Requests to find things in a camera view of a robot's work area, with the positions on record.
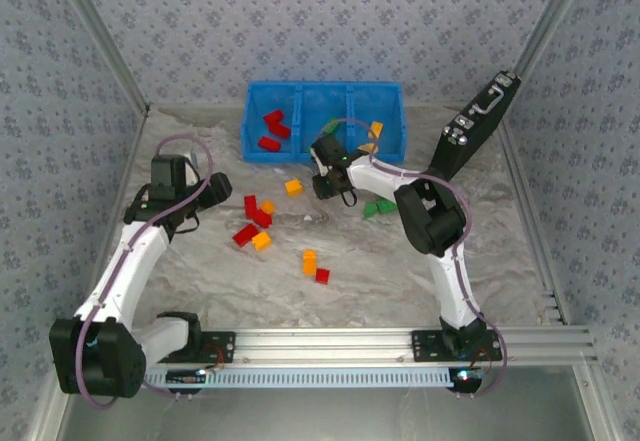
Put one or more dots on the red zigzag lego piece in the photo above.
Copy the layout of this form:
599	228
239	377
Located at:
277	125

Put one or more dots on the green lego brick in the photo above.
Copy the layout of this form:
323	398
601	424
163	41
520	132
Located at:
386	206
330	124
371	209

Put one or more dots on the aluminum frame post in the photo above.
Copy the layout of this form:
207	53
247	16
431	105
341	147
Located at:
102	36
554	11

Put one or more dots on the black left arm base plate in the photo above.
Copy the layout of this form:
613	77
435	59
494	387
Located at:
225	346

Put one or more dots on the blue three-compartment bin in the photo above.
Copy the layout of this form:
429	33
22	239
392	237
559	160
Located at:
320	96

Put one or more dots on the orange lego brick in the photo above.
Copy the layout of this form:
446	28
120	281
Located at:
293	187
368	147
268	207
376	129
261	241
309	262

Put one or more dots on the small circuit board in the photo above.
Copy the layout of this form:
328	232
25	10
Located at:
185	376
465	378

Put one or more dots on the aluminum mounting rail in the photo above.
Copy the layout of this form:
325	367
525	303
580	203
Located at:
325	343

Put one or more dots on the red lego brick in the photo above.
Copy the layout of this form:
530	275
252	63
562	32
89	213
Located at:
322	276
268	143
263	219
245	235
250	205

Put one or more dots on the aluminum side rail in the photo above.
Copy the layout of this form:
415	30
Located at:
137	151
536	236

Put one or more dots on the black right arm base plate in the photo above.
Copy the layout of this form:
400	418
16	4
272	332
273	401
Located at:
425	346

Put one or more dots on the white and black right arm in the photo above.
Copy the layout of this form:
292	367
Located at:
455	286

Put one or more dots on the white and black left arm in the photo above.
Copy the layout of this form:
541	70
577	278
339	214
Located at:
145	256

